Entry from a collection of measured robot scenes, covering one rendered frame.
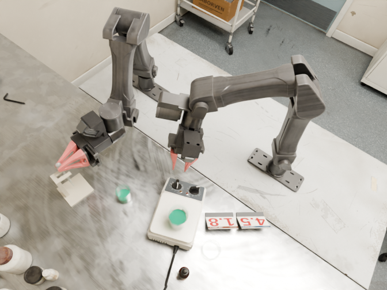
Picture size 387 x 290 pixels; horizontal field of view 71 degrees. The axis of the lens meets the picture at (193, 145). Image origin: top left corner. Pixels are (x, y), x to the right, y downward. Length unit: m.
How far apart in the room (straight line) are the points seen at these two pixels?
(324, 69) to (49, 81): 2.52
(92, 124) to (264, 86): 0.42
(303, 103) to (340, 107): 2.13
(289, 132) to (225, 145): 0.30
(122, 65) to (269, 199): 0.62
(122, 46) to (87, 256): 0.58
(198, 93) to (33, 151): 0.63
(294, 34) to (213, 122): 2.42
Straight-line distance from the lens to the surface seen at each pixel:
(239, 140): 1.04
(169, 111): 0.69
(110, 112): 0.74
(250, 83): 0.63
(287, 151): 0.86
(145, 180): 0.92
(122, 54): 0.77
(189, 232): 0.77
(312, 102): 0.66
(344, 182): 1.12
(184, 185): 0.87
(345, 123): 2.69
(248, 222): 0.88
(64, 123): 1.08
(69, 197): 0.93
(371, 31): 3.49
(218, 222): 0.86
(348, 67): 3.26
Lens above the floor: 1.73
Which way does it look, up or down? 58 degrees down
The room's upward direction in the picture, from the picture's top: 12 degrees clockwise
